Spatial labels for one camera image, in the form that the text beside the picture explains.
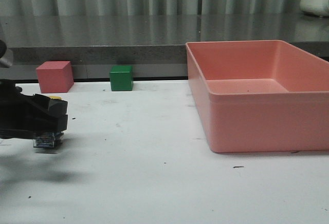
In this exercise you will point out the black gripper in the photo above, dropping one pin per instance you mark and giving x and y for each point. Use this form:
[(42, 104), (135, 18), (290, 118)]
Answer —
[(15, 110)]

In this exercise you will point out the yellow push button switch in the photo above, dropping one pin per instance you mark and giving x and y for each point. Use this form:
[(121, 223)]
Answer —
[(48, 139)]

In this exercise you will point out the pink cube block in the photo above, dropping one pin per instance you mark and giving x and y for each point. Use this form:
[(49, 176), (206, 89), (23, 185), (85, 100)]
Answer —
[(55, 76)]

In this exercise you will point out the green cube block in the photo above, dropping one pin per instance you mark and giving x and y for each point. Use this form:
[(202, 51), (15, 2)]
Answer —
[(121, 78)]

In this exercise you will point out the dark grey counter shelf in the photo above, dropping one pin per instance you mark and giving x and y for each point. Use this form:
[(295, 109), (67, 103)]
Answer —
[(153, 44)]

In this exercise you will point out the pink plastic bin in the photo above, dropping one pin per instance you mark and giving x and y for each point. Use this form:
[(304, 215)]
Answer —
[(259, 96)]

